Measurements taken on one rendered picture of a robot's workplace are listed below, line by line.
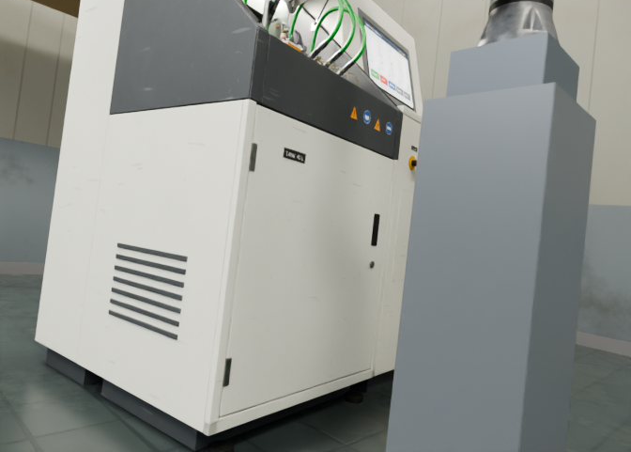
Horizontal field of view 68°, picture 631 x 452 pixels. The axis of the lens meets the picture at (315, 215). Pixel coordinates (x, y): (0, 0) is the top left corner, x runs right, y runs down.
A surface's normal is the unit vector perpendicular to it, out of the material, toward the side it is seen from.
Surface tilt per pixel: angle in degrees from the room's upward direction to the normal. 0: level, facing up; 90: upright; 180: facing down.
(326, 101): 90
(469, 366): 90
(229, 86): 90
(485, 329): 90
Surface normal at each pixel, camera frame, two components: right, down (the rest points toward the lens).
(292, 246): 0.79, 0.07
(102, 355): -0.60, -0.10
